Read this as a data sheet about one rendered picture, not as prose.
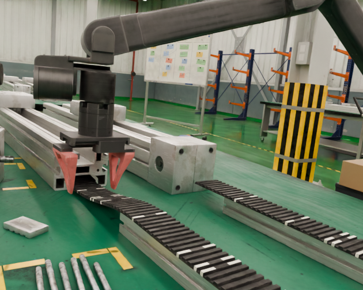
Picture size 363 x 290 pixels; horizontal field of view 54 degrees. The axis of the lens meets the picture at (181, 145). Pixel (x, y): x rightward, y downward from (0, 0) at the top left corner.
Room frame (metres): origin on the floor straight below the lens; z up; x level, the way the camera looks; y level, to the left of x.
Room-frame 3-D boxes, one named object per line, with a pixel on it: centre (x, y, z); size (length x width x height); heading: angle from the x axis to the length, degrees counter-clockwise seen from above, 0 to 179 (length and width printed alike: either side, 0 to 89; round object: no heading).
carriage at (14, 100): (1.16, 0.56, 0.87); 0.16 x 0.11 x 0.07; 36
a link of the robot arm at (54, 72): (0.58, 0.18, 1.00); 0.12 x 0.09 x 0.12; 110
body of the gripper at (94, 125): (0.60, 0.15, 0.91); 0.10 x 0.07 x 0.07; 126
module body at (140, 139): (1.07, 0.26, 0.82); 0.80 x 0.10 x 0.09; 36
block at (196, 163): (0.72, -0.01, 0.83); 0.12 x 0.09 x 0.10; 126
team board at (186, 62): (6.74, 0.23, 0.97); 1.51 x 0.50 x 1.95; 52
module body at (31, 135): (0.96, 0.41, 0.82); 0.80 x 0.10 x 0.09; 36
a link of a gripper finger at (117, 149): (0.61, 0.13, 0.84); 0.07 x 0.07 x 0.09; 36
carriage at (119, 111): (1.07, 0.26, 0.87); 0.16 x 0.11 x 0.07; 36
